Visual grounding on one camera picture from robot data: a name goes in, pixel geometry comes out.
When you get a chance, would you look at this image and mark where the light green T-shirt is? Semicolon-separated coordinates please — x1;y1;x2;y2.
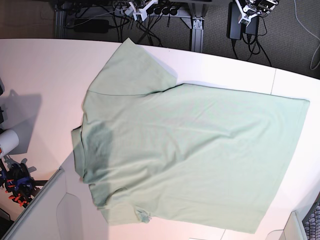
71;39;310;234

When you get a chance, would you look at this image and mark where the black power strip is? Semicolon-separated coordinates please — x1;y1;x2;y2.
146;6;179;16

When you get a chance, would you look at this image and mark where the black box under table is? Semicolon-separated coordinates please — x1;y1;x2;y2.
73;19;110;34

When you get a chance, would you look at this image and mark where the black power adapter left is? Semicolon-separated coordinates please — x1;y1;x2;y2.
226;2;242;40

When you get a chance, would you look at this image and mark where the black power adapter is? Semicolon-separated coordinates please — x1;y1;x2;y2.
226;2;242;40
245;16;260;36

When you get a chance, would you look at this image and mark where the black power adapter right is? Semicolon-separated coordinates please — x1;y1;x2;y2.
245;16;260;36

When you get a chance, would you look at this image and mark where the grey white partition panel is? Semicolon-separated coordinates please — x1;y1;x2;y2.
0;166;83;240

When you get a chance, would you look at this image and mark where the white paper roll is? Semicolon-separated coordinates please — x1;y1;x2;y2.
0;129;19;158

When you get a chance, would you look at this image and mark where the blue orange clamp pile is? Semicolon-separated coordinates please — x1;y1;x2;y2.
0;159;35;208

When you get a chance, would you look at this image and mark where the grey panel lower right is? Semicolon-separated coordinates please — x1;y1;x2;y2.
265;211;308;240

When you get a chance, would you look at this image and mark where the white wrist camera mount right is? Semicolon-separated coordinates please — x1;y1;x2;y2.
128;0;158;21

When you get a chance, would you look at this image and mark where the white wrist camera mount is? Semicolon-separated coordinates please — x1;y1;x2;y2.
128;0;158;21
234;0;280;26

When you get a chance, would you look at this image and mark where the aluminium table leg frame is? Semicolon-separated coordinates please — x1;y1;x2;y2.
188;0;209;53

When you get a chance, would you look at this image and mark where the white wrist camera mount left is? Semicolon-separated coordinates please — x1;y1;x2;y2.
234;0;280;26

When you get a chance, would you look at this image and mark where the grey cable on floor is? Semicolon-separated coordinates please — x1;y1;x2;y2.
292;0;320;71

